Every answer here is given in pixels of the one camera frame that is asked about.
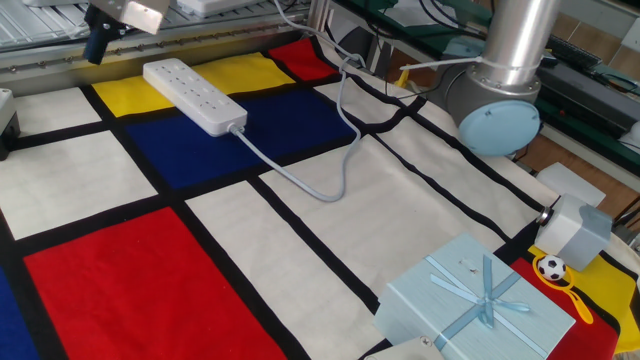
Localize silver Schunk gripper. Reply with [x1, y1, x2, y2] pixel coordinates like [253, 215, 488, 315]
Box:
[81, 0, 172, 66]

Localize white power strip with buttons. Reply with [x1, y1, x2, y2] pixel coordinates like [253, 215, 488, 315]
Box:
[142, 57, 249, 139]

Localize white box with black base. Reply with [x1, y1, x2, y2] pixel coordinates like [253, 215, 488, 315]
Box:
[0, 88, 21, 162]

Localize colour block patterned cloth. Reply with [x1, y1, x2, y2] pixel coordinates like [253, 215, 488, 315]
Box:
[0, 37, 640, 360]

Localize small yellow object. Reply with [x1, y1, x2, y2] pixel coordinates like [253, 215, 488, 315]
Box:
[393, 63, 412, 90]

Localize white paper sheet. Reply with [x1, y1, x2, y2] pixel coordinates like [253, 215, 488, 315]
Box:
[379, 0, 454, 26]

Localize light blue ribboned gift box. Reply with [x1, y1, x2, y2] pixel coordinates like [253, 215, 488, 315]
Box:
[373, 232, 577, 360]

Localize white foam pad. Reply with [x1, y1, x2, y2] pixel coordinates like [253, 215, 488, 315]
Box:
[534, 162, 608, 209]

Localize yellow paddle with soccer ball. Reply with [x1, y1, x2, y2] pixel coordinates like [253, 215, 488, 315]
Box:
[531, 253, 595, 325]

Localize grey push button box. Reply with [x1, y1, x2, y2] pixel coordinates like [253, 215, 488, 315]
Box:
[533, 193, 614, 273]

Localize aluminium table rail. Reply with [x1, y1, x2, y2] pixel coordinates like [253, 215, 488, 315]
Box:
[0, 19, 314, 97]

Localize grey power strip cable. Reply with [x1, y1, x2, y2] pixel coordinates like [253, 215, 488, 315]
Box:
[225, 0, 369, 204]

